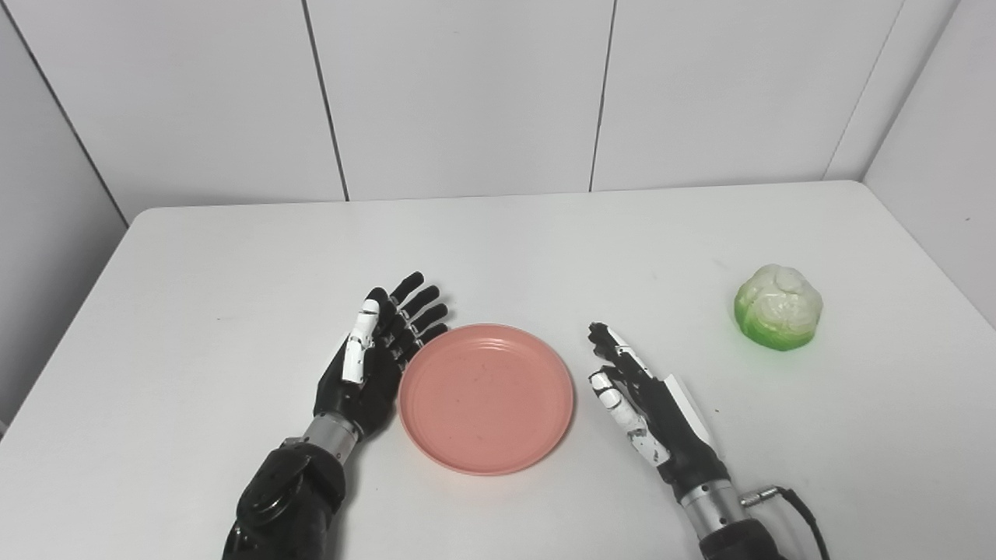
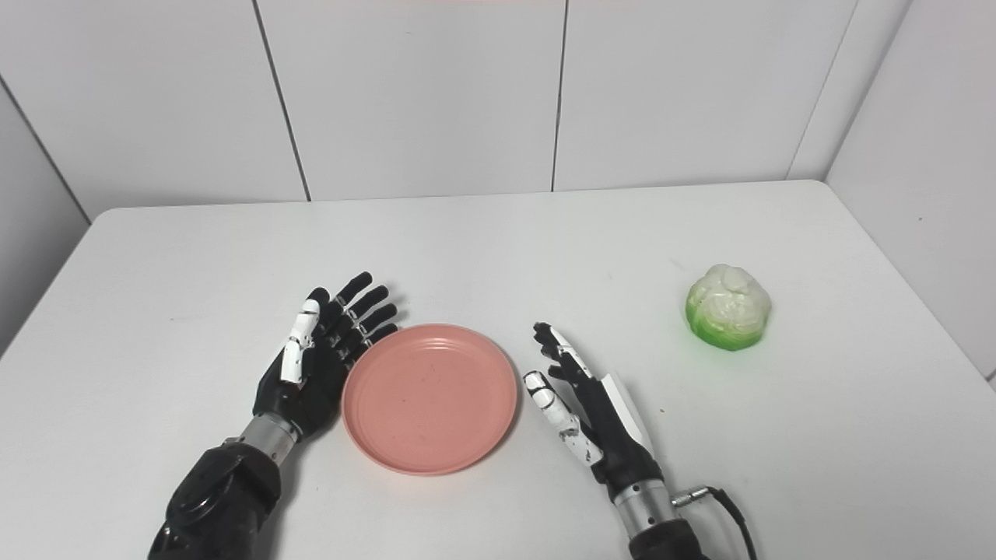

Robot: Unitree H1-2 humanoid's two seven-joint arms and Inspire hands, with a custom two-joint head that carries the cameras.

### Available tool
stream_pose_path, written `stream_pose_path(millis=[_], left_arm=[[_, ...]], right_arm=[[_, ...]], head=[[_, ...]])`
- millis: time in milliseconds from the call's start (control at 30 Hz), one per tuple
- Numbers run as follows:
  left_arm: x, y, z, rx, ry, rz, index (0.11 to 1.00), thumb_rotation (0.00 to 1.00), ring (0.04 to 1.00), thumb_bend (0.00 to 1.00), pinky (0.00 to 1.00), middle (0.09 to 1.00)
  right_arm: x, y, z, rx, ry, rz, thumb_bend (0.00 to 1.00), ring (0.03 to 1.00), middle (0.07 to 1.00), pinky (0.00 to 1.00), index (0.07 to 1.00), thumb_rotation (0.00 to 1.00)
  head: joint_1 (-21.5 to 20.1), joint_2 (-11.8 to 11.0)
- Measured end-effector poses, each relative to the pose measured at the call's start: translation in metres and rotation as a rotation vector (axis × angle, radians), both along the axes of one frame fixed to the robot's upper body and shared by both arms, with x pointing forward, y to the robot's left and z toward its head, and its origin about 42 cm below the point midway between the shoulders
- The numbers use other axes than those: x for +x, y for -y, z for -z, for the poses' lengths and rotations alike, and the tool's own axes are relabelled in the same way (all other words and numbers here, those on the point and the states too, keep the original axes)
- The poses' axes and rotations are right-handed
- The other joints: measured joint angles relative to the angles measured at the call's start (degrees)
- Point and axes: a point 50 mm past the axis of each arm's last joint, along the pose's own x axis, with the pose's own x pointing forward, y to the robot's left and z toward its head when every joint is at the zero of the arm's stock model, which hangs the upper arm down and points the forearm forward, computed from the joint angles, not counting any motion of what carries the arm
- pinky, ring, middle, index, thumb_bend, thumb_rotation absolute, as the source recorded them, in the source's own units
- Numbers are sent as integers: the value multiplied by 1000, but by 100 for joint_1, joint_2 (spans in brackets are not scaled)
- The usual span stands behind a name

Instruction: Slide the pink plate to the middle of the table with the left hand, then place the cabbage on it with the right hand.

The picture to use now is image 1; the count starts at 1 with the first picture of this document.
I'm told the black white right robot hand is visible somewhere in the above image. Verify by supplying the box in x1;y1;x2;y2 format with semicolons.
588;322;731;502

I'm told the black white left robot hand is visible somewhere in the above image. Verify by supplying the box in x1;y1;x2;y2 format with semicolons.
314;271;451;443

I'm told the pink round plate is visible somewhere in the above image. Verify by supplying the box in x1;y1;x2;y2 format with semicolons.
398;324;576;476

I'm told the green white toy cabbage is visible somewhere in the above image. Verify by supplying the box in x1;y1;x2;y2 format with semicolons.
734;264;824;352

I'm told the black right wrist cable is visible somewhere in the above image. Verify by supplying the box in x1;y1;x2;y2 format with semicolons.
739;485;831;560

